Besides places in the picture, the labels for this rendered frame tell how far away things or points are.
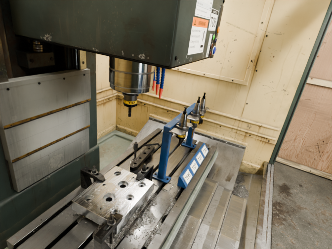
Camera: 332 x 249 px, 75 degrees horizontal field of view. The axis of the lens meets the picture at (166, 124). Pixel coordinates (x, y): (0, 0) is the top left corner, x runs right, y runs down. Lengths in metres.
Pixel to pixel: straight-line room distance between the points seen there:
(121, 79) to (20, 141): 0.57
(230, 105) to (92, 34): 1.26
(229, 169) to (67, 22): 1.39
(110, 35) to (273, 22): 1.20
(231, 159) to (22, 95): 1.41
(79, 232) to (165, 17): 0.84
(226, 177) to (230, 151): 0.23
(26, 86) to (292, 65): 1.51
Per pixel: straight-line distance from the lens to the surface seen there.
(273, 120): 1.76
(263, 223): 1.35
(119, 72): 0.75
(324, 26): 1.68
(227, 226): 1.34
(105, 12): 0.71
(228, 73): 1.71
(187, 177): 1.24
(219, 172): 1.70
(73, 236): 1.01
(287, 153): 3.67
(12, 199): 1.28
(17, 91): 1.05
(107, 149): 2.07
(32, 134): 1.15
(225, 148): 1.84
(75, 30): 0.79
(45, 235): 1.04
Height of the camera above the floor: 1.69
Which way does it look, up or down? 25 degrees down
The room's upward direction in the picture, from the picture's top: 8 degrees clockwise
